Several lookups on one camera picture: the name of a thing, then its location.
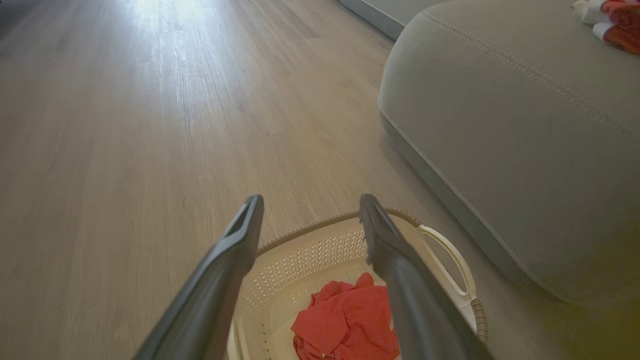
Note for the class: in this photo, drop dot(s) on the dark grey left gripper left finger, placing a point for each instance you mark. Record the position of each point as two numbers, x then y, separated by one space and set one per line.
210 300

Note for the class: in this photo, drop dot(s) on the red cloth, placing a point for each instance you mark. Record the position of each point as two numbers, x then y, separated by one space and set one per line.
345 320

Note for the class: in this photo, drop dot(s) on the grey fabric sofa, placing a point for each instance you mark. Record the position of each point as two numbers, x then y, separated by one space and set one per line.
525 150

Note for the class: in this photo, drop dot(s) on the cream laundry basket brown rim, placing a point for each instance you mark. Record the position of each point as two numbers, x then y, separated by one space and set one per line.
300 260

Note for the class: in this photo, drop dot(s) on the red garment with white stripes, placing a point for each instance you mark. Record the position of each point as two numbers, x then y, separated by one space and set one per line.
622 37

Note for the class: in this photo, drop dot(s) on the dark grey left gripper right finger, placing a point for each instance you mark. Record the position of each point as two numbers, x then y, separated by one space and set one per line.
420 310

